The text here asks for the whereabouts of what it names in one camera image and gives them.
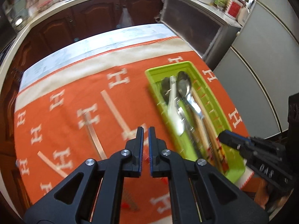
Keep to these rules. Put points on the green plastic utensil tray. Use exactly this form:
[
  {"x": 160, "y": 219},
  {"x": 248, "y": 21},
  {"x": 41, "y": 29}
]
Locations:
[{"x": 233, "y": 168}]

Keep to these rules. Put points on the dark wooden kitchen cabinets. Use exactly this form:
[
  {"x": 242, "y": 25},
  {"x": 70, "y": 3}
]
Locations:
[{"x": 93, "y": 16}]

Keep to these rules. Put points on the grey metal cabinet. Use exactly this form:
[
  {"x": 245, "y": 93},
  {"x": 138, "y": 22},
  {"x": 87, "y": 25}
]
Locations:
[{"x": 198, "y": 25}]

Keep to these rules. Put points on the round metal spoon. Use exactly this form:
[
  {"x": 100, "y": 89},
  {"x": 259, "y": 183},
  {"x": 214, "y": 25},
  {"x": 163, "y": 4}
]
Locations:
[{"x": 184, "y": 84}]

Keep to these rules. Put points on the metal chopstick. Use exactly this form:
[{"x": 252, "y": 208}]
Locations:
[{"x": 93, "y": 133}]

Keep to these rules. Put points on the grey refrigerator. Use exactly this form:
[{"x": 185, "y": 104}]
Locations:
[{"x": 257, "y": 63}]

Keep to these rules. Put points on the hanging plastic bag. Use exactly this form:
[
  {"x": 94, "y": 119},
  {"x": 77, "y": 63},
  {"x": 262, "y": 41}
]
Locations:
[{"x": 126, "y": 16}]

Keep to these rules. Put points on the bamboo chopstick red striped end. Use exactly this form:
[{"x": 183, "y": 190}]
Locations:
[
  {"x": 116, "y": 114},
  {"x": 208, "y": 123},
  {"x": 51, "y": 163}
]

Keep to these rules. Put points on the white kitchen countertop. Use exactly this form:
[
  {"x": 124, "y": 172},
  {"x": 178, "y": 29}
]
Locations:
[{"x": 70, "y": 2}]

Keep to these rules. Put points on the orange white patterned blanket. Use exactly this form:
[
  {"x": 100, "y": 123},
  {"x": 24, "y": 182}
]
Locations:
[{"x": 135, "y": 86}]

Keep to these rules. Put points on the red label jar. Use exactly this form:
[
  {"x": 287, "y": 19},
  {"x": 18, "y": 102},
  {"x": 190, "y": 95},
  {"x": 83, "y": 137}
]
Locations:
[{"x": 234, "y": 8}]

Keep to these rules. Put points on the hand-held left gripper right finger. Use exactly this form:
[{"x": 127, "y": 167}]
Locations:
[{"x": 150, "y": 149}]

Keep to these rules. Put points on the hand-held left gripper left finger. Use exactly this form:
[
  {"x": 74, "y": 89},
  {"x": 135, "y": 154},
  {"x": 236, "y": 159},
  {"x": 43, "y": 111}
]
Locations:
[{"x": 140, "y": 149}]

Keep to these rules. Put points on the large metal spoon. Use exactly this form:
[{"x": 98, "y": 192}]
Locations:
[{"x": 165, "y": 86}]

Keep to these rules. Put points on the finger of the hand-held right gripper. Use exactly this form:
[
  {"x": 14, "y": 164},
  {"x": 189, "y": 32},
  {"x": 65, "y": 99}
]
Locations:
[{"x": 230, "y": 140}]

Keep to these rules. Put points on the metal fork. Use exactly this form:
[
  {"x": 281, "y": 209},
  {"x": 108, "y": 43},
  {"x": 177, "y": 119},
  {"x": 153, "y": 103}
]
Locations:
[{"x": 182, "y": 114}]

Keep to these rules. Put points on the white ceramic spoon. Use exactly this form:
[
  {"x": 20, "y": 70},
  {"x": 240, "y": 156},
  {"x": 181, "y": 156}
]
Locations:
[{"x": 174, "y": 112}]

